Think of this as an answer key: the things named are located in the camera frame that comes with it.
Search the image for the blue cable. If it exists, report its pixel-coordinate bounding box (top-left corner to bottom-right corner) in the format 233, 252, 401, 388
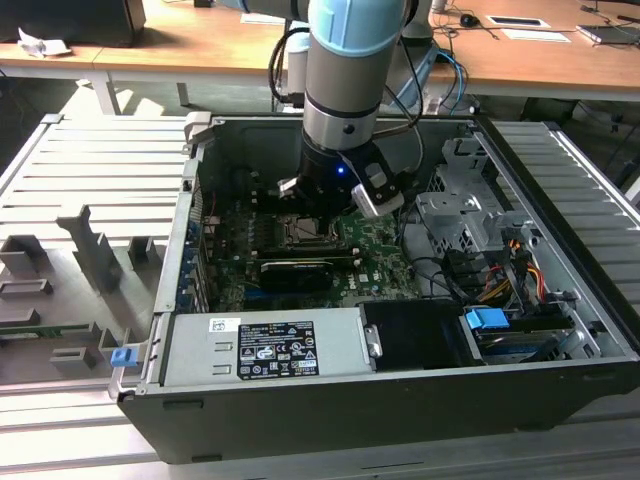
439, 47, 469, 114

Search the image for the silver power supply unit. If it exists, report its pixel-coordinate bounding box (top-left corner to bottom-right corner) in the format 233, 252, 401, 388
160, 307, 384, 389

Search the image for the grey metal disk bay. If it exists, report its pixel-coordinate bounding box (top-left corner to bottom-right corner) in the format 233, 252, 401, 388
414, 137, 539, 261

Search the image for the metal socket cover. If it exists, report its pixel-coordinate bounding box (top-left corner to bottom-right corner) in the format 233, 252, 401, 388
282, 215, 346, 246

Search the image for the crumpled white paper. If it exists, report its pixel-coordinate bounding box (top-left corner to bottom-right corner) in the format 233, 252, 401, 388
17, 27, 72, 59

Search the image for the green RAM stick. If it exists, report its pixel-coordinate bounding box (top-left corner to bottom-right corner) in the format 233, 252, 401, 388
0, 323, 94, 337

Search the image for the black open PC case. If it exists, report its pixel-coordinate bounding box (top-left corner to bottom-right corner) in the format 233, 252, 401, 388
115, 112, 640, 464

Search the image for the grey parts rack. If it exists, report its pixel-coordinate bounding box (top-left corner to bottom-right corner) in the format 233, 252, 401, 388
0, 203, 156, 386

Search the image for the blue disk carrier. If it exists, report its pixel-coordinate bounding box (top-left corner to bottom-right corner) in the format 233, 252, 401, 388
463, 308, 510, 331

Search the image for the green motherboard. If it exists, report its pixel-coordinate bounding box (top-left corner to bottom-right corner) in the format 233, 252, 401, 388
199, 192, 426, 314

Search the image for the yellow red wire bundle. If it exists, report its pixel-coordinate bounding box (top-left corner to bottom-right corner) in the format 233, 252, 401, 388
482, 239, 546, 304

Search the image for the black RAM slot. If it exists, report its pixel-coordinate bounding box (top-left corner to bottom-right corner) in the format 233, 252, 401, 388
257, 253, 362, 267
259, 244, 361, 257

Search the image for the black graphics card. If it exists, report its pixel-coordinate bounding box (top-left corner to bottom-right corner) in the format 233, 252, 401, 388
258, 257, 334, 294

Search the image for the wooden desk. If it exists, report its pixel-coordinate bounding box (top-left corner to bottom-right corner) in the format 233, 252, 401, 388
0, 0, 640, 116

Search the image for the CPU socket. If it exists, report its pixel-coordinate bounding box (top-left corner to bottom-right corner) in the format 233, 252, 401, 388
278, 214, 349, 250

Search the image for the black box on desk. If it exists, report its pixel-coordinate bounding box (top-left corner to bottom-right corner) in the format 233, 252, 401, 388
0, 0, 147, 49

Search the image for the black looping wire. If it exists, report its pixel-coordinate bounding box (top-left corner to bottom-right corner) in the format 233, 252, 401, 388
399, 199, 466, 304

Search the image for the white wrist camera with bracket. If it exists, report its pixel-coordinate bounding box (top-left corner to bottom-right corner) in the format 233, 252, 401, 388
349, 149, 406, 219

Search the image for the grey case handle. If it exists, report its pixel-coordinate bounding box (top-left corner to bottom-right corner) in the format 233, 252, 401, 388
182, 110, 215, 151

